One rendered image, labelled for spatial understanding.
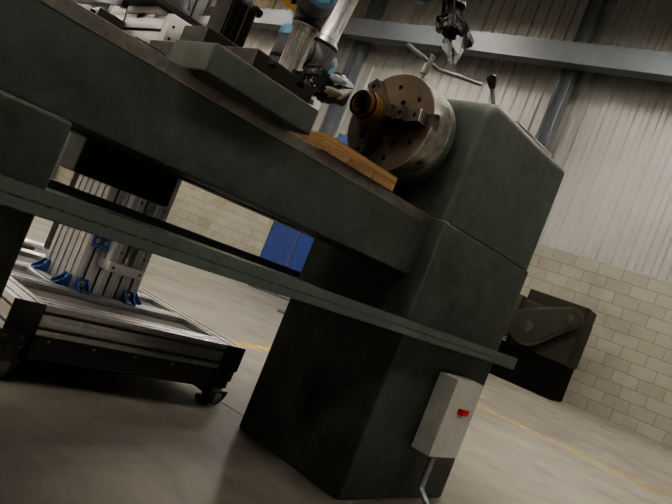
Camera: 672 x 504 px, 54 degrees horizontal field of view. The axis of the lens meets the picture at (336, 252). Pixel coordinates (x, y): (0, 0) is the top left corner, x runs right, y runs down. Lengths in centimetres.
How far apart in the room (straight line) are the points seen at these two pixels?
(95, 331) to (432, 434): 107
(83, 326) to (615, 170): 1115
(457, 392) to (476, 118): 85
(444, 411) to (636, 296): 979
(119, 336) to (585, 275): 1044
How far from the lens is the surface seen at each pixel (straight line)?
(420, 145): 189
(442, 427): 215
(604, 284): 1190
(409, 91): 200
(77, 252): 239
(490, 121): 202
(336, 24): 260
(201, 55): 132
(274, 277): 138
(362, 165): 167
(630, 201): 1223
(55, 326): 202
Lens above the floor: 61
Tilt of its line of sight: 2 degrees up
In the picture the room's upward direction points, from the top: 22 degrees clockwise
